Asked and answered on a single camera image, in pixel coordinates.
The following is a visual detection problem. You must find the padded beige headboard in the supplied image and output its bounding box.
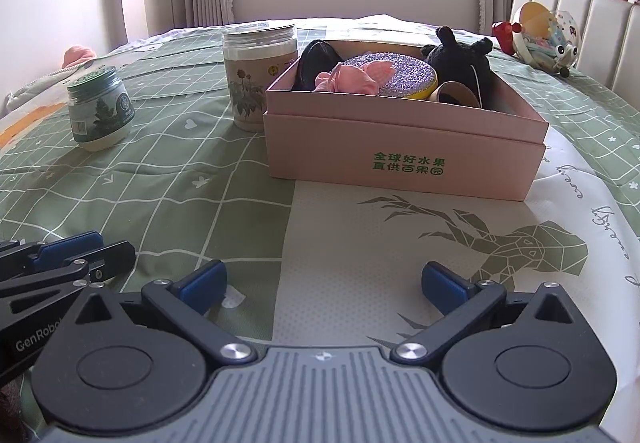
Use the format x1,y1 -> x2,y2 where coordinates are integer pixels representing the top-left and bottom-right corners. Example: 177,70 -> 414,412
510,0 -> 640,94

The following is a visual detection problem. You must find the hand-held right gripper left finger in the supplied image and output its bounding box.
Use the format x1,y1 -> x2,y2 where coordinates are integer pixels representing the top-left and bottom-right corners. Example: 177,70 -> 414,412
75,259 -> 253,365

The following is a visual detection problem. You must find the black fabric item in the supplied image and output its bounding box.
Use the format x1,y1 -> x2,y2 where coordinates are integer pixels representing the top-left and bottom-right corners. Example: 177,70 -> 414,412
291,39 -> 346,91

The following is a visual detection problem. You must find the green grid printed blanket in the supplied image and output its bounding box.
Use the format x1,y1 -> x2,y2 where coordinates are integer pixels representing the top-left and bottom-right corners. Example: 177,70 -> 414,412
0,15 -> 640,443

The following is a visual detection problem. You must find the clear floral plastic jar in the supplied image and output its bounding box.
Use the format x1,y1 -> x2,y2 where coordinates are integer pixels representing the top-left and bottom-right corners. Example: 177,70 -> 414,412
221,23 -> 299,132

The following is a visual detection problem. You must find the brown round cup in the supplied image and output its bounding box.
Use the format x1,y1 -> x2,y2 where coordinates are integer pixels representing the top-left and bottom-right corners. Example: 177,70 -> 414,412
432,81 -> 478,106

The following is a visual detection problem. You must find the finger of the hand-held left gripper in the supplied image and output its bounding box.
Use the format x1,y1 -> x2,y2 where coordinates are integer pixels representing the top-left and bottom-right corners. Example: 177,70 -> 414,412
0,241 -> 137,296
0,231 -> 105,275

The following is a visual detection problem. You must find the red toy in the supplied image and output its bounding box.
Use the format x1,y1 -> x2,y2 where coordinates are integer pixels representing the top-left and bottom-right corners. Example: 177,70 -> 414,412
491,20 -> 521,56

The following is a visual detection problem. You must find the small white paper scrap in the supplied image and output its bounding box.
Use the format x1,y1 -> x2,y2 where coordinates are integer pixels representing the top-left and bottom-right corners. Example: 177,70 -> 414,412
221,285 -> 247,310

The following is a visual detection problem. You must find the green lid glass jar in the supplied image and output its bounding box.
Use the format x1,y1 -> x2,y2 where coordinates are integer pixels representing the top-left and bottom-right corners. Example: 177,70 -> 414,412
66,65 -> 137,152

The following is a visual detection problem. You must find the pink cardboard box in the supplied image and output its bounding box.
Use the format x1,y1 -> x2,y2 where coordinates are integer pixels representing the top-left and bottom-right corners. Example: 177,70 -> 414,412
262,39 -> 550,202

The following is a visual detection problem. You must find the black plush toy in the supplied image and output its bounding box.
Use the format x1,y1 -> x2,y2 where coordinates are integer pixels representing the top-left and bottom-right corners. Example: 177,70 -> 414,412
420,25 -> 496,110

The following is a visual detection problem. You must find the round glitter yellow sponge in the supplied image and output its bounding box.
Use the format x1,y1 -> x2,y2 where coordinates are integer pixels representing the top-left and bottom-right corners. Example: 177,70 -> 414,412
345,53 -> 440,101

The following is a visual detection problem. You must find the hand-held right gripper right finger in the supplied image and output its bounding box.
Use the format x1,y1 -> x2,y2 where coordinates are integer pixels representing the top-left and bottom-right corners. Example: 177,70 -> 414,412
392,262 -> 576,367

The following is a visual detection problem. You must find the pink cloth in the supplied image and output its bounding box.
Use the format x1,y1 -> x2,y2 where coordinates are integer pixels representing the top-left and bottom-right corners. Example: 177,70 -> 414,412
63,45 -> 98,70

